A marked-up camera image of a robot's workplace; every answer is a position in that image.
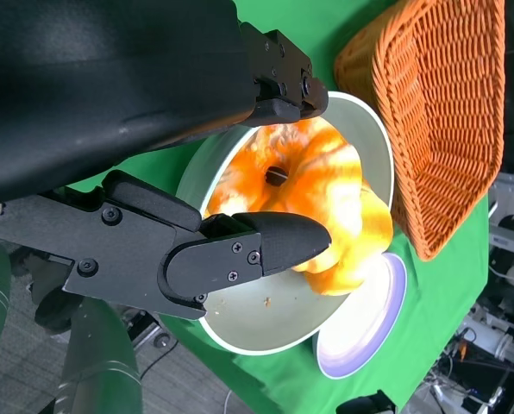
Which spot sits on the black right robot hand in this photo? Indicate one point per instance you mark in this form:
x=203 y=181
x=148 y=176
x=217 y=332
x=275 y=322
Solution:
x=369 y=405

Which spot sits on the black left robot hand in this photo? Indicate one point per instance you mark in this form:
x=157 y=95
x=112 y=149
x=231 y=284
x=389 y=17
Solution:
x=110 y=86

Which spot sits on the pale green bowl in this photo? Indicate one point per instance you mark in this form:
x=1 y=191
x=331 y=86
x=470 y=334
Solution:
x=283 y=319

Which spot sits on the lavender plate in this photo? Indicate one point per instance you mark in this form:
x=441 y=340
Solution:
x=360 y=328

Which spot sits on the orange wicker basket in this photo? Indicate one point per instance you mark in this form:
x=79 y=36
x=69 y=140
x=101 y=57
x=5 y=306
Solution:
x=446 y=129

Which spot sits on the green tablecloth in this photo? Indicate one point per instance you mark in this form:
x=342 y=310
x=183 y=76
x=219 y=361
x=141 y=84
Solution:
x=283 y=388

